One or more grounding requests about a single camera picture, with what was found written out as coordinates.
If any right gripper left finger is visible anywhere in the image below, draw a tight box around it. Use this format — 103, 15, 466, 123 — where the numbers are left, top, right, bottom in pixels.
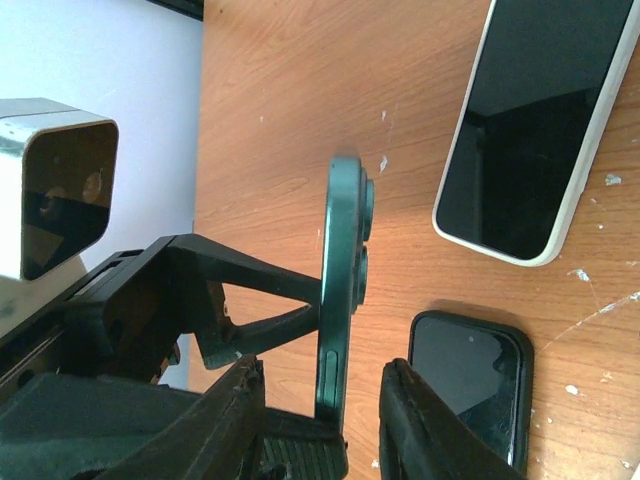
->
104, 355, 265, 479

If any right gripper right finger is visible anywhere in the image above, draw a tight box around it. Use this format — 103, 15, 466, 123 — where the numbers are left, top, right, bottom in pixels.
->
379, 358, 524, 480

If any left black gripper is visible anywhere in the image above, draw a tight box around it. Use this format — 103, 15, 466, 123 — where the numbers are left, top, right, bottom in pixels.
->
1, 234, 348, 479

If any black phone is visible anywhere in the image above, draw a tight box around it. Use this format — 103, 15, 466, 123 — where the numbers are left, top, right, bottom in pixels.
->
314, 157, 375, 431
412, 315, 524, 464
432, 0, 639, 267

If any black phone case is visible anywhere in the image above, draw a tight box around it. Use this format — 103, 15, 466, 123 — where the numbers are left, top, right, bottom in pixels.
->
407, 309, 536, 476

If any clear white phone case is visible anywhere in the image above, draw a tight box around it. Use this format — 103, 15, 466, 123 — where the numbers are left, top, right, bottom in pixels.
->
431, 0, 640, 268

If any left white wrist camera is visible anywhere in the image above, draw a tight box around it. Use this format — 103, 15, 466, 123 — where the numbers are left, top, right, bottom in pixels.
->
0, 97, 120, 311

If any black aluminium frame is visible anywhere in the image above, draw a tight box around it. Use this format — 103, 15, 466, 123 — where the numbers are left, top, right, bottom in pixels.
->
149, 0, 204, 21

